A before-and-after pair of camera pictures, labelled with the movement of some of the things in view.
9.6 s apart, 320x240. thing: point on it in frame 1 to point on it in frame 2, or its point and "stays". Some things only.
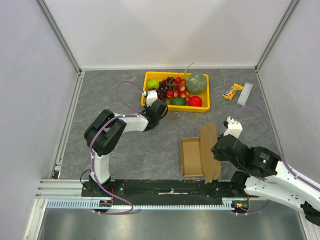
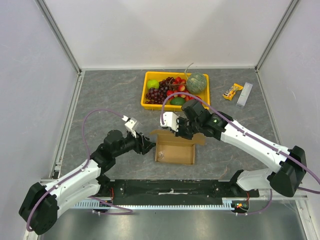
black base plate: x=165 y=192 stays
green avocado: x=178 y=101 stays
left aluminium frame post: x=60 y=37 stays
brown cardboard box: x=197 y=159 to x=172 y=149
